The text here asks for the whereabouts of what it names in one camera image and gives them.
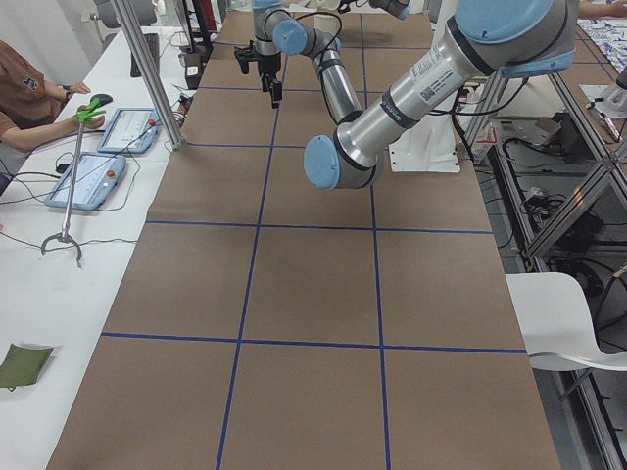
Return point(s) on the cream plastic bin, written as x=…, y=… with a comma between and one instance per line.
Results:
x=326, y=23

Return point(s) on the person's hand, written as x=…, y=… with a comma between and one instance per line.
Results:
x=93, y=120

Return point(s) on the green cloth pouch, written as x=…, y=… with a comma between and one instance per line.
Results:
x=22, y=366

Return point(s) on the teach pendant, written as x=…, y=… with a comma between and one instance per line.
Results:
x=131, y=130
x=97, y=176

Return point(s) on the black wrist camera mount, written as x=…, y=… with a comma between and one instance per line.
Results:
x=244, y=57

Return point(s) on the person in brown shirt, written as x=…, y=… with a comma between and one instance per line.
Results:
x=30, y=104

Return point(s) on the green handled reacher grabber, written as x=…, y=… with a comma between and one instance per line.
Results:
x=64, y=236

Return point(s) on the aluminium frame post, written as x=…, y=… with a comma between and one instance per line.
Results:
x=135, y=39

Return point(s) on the white chair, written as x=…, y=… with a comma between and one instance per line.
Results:
x=556, y=324

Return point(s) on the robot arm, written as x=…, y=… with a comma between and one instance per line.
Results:
x=278, y=34
x=516, y=39

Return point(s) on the upper teach pendant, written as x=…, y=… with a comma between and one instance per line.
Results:
x=131, y=130

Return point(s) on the lower teach pendant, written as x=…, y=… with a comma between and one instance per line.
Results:
x=97, y=176

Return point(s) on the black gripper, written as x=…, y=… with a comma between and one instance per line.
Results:
x=268, y=64

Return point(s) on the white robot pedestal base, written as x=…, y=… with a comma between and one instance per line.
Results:
x=430, y=146

